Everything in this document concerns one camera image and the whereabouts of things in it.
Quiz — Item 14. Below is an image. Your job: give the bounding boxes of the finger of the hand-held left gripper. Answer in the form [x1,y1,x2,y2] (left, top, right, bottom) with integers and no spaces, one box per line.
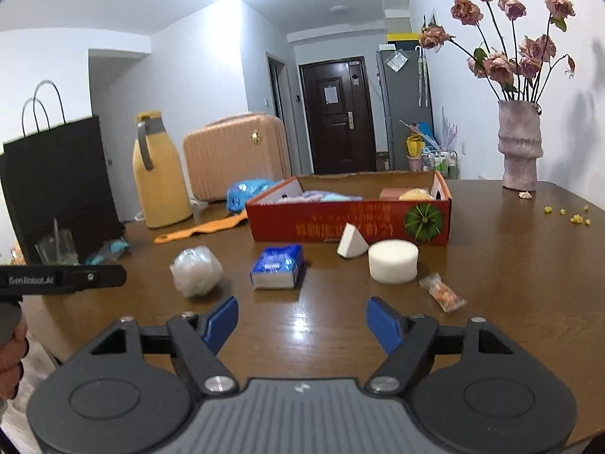
[0,264,128,297]

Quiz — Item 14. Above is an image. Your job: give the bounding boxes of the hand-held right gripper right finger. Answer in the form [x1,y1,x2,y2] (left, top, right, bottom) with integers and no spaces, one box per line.
[366,296,516,395]

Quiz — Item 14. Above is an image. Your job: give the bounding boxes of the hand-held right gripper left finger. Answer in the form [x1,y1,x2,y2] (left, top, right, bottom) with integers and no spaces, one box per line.
[90,295,240,395]

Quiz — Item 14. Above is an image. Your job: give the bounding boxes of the red cardboard box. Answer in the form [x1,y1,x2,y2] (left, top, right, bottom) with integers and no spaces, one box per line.
[245,170,453,247]

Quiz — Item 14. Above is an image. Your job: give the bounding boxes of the person's left hand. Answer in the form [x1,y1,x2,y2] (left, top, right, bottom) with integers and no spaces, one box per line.
[0,324,25,400]

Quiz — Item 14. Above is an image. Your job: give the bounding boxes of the glass cup with straw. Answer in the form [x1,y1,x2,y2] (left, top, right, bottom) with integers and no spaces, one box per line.
[35,218,79,266]

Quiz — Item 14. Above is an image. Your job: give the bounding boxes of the light blue plastic wrapper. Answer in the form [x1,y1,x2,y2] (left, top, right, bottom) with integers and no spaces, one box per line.
[84,238,130,266]

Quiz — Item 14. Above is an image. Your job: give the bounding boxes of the white mesh bath puff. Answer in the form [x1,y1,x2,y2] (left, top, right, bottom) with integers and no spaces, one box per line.
[169,245,224,299]

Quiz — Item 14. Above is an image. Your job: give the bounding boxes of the white round sponge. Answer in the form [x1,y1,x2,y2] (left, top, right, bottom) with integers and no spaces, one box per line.
[368,239,420,286]

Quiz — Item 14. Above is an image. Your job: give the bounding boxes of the clear snack wrapper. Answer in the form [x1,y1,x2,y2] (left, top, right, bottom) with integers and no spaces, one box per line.
[419,272,467,313]

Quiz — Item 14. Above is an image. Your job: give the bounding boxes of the blue tissue pack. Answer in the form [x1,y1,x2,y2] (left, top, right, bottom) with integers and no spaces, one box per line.
[250,244,305,291]

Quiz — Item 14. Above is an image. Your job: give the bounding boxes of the white triangular sponge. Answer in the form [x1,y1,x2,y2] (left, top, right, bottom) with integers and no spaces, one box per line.
[337,222,370,260]

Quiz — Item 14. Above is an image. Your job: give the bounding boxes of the black paper bag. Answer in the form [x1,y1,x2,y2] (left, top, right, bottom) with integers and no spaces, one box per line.
[0,80,126,266]

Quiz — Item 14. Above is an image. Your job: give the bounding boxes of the orange shoehorn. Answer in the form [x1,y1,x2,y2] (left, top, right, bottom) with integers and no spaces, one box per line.
[154,210,249,246]

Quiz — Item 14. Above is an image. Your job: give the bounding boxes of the yellow thermos jug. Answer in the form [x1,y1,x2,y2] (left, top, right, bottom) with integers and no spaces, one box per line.
[132,110,194,230]

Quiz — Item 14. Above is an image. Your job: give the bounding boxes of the blue wipes packet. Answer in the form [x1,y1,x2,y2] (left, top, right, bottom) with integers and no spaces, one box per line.
[225,178,285,214]

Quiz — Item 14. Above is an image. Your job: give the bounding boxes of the peach suitcase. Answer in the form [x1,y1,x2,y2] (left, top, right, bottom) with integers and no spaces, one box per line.
[182,112,293,202]

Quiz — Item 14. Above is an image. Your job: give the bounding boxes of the trolley with bottles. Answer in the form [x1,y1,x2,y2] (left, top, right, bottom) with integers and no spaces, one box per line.
[422,148,459,180]

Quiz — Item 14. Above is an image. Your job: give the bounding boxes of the yellow bag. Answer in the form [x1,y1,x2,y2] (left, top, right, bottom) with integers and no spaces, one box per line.
[405,134,427,160]

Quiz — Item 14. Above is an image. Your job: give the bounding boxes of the dark brown door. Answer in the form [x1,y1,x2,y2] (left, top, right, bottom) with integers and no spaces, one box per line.
[298,56,377,175]

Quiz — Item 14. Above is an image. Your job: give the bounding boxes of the scattered yellow flower bits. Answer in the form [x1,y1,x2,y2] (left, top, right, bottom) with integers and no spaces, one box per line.
[543,204,592,227]

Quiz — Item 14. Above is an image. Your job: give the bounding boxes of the grey refrigerator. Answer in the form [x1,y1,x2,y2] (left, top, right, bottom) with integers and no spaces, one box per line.
[375,43,436,172]

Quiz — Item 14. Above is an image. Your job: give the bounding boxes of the white umbrella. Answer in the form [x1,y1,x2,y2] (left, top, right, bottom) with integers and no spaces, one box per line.
[414,46,431,107]

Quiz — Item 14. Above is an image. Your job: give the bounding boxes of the dried pink roses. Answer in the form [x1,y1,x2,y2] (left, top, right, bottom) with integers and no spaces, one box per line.
[418,0,578,103]

